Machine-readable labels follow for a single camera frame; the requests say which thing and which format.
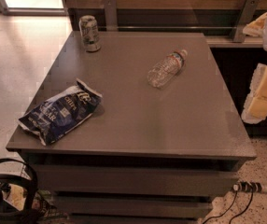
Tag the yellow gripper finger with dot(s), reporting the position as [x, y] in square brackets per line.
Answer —
[255, 106]
[256, 27]

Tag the clear plastic water bottle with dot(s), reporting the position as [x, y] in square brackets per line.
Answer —
[163, 71]

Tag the white power strip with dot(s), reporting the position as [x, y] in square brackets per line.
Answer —
[255, 187]

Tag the grey drawer cabinet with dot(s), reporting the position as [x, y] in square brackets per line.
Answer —
[146, 155]

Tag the silver beverage can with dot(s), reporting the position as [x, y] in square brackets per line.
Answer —
[89, 33]

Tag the blue chips bag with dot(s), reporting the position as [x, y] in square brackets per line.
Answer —
[62, 113]

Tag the right metal rail bracket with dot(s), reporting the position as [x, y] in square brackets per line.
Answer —
[245, 16]

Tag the metal rail bracket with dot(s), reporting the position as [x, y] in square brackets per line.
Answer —
[111, 18]
[245, 16]

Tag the left metal rail bracket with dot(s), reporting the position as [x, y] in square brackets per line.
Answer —
[111, 18]

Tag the horizontal metal rail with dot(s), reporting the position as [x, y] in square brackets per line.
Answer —
[166, 27]

